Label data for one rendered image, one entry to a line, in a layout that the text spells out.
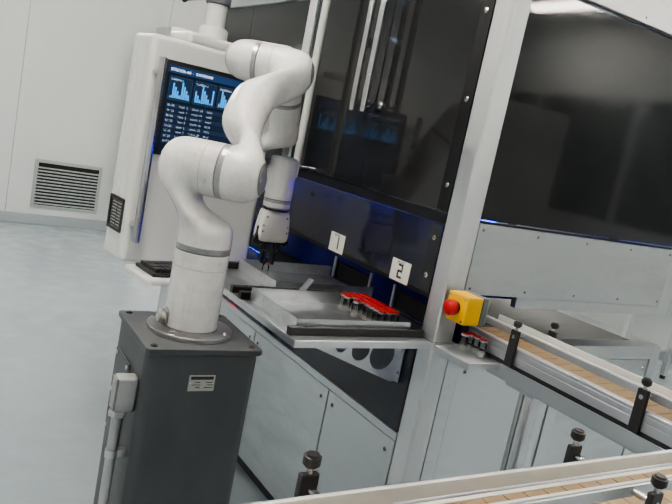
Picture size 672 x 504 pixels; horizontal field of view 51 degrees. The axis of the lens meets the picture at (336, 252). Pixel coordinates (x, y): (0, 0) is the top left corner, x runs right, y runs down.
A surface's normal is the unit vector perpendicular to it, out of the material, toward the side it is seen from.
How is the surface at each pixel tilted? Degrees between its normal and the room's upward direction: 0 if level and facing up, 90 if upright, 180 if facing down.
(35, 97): 90
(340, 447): 90
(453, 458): 90
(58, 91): 90
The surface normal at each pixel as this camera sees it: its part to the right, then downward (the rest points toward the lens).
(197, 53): 0.62, 0.25
